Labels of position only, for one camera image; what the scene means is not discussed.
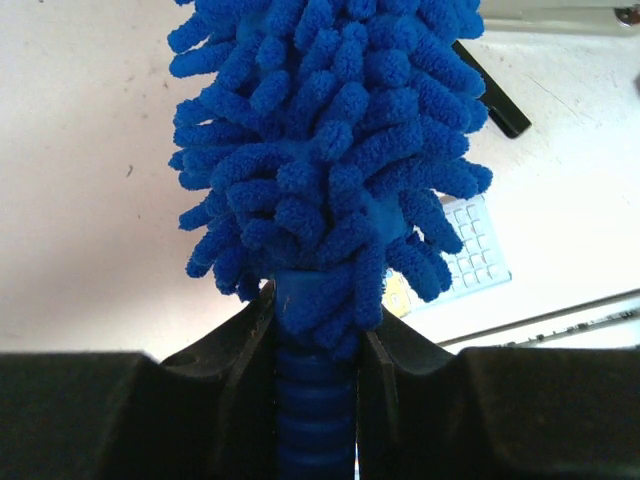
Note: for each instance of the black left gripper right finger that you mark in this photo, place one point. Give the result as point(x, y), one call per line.
point(494, 412)

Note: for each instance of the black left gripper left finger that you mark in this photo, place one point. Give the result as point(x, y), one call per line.
point(205, 412)

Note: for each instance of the blue microfiber duster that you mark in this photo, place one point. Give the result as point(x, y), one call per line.
point(323, 144)

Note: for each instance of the yellow grey calculator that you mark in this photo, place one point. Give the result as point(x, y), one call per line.
point(479, 266)

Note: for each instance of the black plastic clip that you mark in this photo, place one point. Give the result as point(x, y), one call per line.
point(502, 110)

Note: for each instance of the silver black stapler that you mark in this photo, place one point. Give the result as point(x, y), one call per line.
point(586, 17)

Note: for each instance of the black aluminium rail base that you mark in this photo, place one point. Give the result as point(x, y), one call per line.
point(608, 323)

